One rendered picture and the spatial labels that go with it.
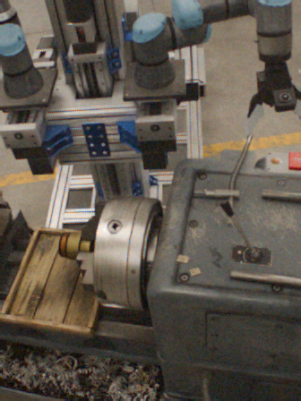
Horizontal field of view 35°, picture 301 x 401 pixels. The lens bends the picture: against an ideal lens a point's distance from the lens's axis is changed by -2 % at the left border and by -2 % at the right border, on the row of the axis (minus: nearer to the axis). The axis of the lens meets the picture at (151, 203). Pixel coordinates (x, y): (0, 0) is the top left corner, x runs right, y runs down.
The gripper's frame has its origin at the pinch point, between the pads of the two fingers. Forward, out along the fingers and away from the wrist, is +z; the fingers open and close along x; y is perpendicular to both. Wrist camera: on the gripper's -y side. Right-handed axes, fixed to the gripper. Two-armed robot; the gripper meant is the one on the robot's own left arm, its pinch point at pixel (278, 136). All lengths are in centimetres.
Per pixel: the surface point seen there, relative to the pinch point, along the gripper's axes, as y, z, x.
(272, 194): -2.5, 15.0, 1.9
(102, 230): -6.6, 17.5, 45.4
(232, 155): 14.2, 12.6, 10.1
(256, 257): -19.3, 19.8, 8.4
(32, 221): 123, 109, 124
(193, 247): -15.2, 18.5, 22.8
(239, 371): -22, 61, 14
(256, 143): 177, 106, -17
